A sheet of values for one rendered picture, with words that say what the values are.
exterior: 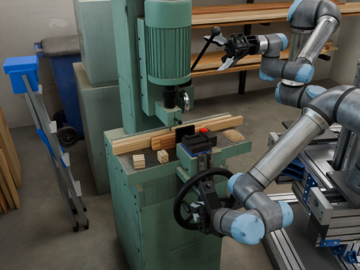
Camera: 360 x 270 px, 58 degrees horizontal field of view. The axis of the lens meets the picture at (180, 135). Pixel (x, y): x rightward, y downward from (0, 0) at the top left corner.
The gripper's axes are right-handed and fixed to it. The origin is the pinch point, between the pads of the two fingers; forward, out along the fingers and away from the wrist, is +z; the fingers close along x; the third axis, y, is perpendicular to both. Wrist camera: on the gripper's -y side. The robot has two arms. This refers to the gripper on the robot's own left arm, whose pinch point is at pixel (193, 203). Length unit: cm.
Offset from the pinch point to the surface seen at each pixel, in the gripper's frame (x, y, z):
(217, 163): 17.9, -10.6, 10.8
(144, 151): -5.9, -19.7, 30.2
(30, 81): -46, -64, 78
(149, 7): -4, -71, 2
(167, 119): 3.9, -32.0, 22.5
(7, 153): -71, -30, 170
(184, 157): 5.3, -15.5, 14.5
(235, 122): 43, -26, 32
